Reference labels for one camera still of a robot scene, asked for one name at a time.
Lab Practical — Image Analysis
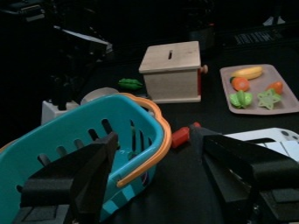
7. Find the orange toy carrot slice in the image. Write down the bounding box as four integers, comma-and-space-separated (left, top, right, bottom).
229, 76, 251, 92

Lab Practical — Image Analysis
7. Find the green toy pea pod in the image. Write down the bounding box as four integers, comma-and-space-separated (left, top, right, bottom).
117, 77, 145, 91

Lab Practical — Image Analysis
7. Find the green toy pepper piece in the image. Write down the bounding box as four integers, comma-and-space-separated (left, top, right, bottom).
229, 89, 254, 109

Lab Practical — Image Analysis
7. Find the white toy toaster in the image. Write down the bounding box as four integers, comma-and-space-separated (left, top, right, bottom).
223, 127, 299, 165

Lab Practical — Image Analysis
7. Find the teal basket with orange handle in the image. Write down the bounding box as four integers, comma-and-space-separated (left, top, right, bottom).
0, 92, 174, 224

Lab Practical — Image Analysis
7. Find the yellow toy banana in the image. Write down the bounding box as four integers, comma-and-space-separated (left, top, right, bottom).
231, 66, 265, 81

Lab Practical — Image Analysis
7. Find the green toy starfruit slice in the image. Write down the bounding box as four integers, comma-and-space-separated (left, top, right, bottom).
257, 88, 283, 111

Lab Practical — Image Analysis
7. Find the orange toy tomato piece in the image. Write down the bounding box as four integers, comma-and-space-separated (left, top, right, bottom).
266, 80, 286, 95

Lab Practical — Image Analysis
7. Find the pink rectangular tray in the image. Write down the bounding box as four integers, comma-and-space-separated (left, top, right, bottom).
219, 64, 299, 116

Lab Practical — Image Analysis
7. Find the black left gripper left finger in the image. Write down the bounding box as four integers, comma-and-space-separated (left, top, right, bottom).
19, 131, 121, 224

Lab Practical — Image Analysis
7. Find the black handled toy knife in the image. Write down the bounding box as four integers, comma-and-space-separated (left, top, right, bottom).
51, 74, 74, 111

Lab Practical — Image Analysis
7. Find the white toy knife block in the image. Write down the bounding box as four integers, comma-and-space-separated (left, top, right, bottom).
40, 99, 82, 126

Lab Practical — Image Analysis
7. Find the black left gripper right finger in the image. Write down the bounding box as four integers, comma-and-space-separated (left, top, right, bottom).
190, 125, 299, 224

